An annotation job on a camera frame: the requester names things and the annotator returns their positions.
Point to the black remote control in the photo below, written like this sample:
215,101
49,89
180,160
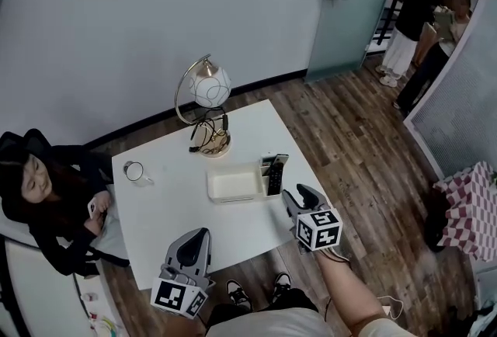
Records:
275,178

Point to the light remote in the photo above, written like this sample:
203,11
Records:
284,157

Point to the white table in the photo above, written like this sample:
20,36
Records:
174,219

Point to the person's white shirt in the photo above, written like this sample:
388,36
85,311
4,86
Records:
272,325

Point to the person's black shorts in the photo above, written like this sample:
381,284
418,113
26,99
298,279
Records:
287,298

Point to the person's left shoe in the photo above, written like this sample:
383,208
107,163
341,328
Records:
237,294

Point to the frosted glass door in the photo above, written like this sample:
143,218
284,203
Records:
349,28

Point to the white organizer tray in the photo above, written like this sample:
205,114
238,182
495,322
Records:
233,184

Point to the small white bottle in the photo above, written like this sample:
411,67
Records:
90,296

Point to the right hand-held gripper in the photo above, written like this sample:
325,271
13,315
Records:
318,230

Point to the white globe table lamp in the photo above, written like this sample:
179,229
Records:
209,85

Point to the black office chair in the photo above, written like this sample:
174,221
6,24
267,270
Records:
37,139

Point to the person's shoe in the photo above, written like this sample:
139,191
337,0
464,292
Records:
237,294
282,285

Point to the pile of colourful items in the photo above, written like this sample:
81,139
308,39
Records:
101,325

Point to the glass partition with blinds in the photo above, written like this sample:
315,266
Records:
462,114

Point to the checkered tablecloth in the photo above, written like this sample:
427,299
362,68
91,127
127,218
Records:
473,219

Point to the black round bin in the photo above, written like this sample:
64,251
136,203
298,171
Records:
436,226

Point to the white mug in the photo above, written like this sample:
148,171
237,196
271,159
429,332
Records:
136,173

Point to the grey electronic device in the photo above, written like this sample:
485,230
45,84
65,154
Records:
266,162

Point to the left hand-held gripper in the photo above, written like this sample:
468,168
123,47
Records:
169,294

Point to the white bag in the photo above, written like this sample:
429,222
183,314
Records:
485,322

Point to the black railing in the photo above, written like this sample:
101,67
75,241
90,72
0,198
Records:
392,9

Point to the person's right forearm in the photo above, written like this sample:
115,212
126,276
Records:
349,289

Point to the person's right shoe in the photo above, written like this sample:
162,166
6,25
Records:
282,285

